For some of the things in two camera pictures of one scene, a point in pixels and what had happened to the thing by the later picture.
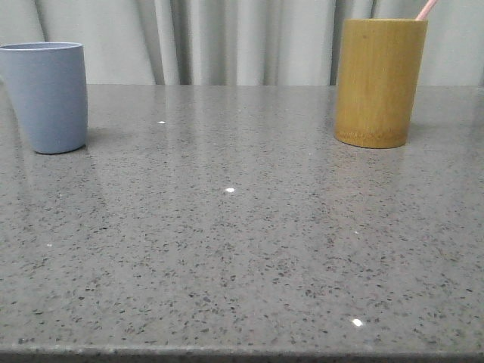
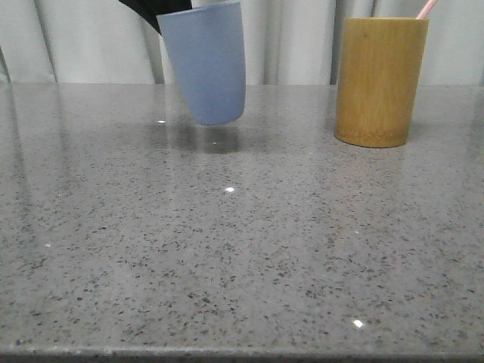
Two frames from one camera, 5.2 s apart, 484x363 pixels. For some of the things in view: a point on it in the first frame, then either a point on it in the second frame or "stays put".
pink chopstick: [426, 9] stays put
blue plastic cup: [48, 83] → [207, 44]
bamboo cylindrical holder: [377, 66] stays put
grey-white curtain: [240, 42] stays put
